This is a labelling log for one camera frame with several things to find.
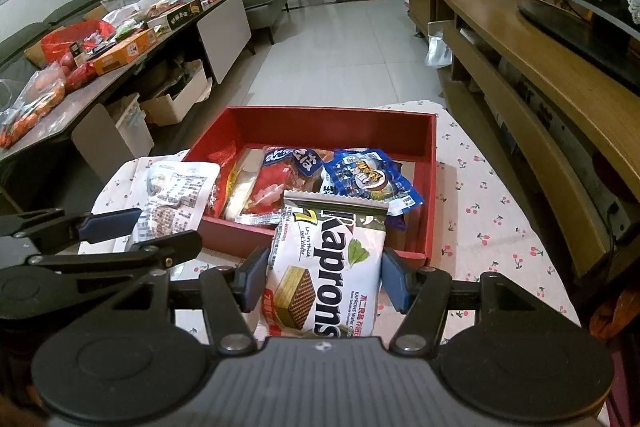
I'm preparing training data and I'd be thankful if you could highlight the dark coffee table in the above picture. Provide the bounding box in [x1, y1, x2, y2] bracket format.
[0, 0, 254, 188]

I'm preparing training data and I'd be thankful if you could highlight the white green wafer packet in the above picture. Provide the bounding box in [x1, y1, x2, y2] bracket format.
[259, 190, 391, 341]

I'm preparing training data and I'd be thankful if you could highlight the clear plastic bag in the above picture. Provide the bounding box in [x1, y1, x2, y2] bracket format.
[426, 20, 454, 68]

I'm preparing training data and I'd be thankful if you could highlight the red rectangular box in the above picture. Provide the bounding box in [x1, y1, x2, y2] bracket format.
[181, 105, 439, 269]

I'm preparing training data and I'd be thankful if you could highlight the grey sofa chaise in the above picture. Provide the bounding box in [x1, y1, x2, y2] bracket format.
[220, 0, 291, 46]

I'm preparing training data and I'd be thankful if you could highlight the white plastic bin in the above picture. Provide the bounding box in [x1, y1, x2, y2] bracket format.
[106, 93, 156, 154]

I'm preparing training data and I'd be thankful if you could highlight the cherry print tablecloth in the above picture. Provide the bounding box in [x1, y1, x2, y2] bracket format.
[79, 100, 617, 427]

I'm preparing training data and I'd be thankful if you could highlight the wooden tv stand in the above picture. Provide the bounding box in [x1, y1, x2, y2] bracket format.
[404, 0, 640, 280]

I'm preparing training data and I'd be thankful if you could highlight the green sofa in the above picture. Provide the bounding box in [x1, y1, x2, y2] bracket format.
[0, 0, 117, 75]

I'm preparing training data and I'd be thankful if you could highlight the pale clear snack packet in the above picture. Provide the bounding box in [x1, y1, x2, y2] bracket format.
[224, 154, 262, 222]

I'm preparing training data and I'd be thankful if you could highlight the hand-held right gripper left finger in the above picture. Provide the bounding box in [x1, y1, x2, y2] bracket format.
[117, 246, 274, 356]

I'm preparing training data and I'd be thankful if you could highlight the white silver snack packet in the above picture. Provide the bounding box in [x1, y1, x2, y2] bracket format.
[130, 160, 222, 245]

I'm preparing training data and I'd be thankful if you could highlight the brown blue-topped snack packet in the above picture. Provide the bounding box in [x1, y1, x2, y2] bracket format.
[235, 145, 334, 228]

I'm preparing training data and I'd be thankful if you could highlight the blue snack packet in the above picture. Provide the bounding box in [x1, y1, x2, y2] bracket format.
[322, 148, 425, 217]

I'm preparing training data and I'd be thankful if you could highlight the black flat box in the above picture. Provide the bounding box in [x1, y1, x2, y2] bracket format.
[147, 0, 204, 31]

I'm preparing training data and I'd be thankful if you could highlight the white storage box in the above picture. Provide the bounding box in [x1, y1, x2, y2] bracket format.
[139, 66, 214, 128]

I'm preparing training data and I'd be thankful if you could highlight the bag of orange snacks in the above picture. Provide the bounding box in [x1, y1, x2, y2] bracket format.
[0, 62, 67, 150]

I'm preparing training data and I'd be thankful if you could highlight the black television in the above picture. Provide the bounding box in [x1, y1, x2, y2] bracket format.
[516, 0, 640, 100]

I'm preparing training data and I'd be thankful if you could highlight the orange flat box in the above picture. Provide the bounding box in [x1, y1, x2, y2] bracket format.
[91, 28, 157, 76]

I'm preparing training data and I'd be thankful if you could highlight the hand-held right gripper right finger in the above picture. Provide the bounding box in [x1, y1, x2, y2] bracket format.
[380, 248, 507, 356]

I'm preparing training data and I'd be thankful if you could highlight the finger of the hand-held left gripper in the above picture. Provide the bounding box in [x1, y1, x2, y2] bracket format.
[0, 208, 143, 254]
[27, 230, 204, 288]

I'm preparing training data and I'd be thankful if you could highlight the red plastic bag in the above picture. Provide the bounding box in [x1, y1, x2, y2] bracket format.
[39, 19, 117, 68]

